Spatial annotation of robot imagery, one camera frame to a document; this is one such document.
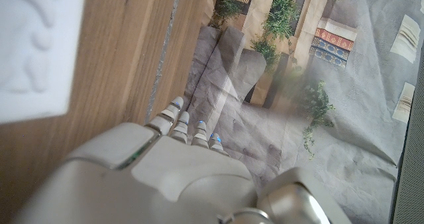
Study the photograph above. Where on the white embossed box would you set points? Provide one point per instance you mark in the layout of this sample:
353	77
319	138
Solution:
36	51

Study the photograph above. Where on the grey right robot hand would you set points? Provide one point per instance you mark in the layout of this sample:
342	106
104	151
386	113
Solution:
149	184

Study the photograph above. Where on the printed fabric backdrop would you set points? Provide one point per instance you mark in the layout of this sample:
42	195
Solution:
331	118

